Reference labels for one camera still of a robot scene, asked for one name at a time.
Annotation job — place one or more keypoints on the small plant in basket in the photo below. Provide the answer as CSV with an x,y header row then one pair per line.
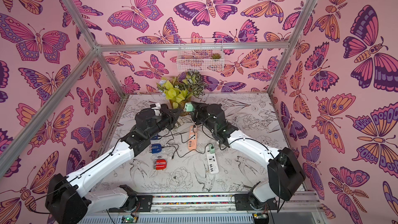
x,y
216,56

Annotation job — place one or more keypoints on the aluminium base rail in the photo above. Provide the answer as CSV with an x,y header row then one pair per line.
x,y
195,208

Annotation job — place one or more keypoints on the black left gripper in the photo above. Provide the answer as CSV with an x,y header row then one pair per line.
x,y
170,118

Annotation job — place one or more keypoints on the potted green artificial plant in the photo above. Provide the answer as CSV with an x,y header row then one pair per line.
x,y
180,89

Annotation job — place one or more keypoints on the pink power strip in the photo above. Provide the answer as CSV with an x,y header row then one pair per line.
x,y
192,141

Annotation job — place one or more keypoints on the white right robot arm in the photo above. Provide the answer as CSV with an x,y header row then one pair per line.
x,y
285,175

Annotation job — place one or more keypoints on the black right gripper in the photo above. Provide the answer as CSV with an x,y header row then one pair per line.
x,y
196,112

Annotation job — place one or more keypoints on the white wire wall basket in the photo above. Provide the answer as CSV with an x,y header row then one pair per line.
x,y
195,55

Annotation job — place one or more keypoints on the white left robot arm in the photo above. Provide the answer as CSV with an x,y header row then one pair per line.
x,y
69,198

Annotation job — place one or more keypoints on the white power strip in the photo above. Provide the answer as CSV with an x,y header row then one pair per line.
x,y
212,162

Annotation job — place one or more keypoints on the green power adapter cube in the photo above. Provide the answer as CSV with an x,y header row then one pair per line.
x,y
211,149

